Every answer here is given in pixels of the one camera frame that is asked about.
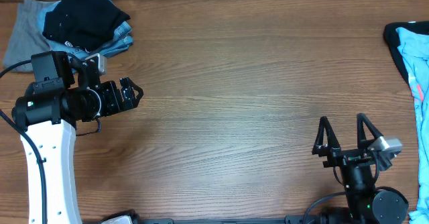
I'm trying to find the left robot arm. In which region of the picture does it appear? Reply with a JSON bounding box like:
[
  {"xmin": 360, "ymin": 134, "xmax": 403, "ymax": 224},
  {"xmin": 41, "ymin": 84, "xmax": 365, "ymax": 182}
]
[{"xmin": 11, "ymin": 52, "xmax": 143, "ymax": 223}]

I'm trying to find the light blue t-shirt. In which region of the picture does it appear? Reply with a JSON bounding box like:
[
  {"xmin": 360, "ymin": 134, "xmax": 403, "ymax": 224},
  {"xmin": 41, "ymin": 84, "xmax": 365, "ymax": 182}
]
[{"xmin": 396, "ymin": 27, "xmax": 428, "ymax": 224}]

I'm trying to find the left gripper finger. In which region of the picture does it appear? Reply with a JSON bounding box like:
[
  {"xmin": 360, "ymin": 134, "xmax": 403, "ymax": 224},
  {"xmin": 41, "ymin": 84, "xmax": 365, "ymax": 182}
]
[
  {"xmin": 128, "ymin": 78, "xmax": 144, "ymax": 107},
  {"xmin": 120, "ymin": 77, "xmax": 134, "ymax": 111}
]

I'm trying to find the black polo shirt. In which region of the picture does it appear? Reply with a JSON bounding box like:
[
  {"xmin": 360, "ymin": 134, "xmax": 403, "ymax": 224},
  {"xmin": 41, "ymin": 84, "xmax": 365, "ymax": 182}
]
[{"xmin": 42, "ymin": 0, "xmax": 130, "ymax": 52}]

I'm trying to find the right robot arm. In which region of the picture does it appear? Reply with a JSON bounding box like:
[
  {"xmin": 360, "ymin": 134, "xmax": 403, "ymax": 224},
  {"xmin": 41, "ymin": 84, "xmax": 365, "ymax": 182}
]
[{"xmin": 302, "ymin": 113, "xmax": 409, "ymax": 223}]

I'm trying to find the black garment under blue shirt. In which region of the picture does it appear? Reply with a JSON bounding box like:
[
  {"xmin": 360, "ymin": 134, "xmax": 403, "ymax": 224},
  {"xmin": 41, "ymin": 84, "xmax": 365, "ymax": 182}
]
[{"xmin": 383, "ymin": 21, "xmax": 428, "ymax": 83}]

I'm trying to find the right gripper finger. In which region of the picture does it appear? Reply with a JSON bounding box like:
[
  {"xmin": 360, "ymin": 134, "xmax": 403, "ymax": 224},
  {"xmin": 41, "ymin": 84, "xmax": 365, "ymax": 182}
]
[
  {"xmin": 356, "ymin": 112, "xmax": 385, "ymax": 150},
  {"xmin": 312, "ymin": 116, "xmax": 341, "ymax": 156}
]

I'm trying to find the folded grey garment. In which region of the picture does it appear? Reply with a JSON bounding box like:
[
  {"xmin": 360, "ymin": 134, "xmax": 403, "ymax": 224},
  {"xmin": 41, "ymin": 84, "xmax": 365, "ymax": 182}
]
[{"xmin": 3, "ymin": 0, "xmax": 54, "ymax": 68}]

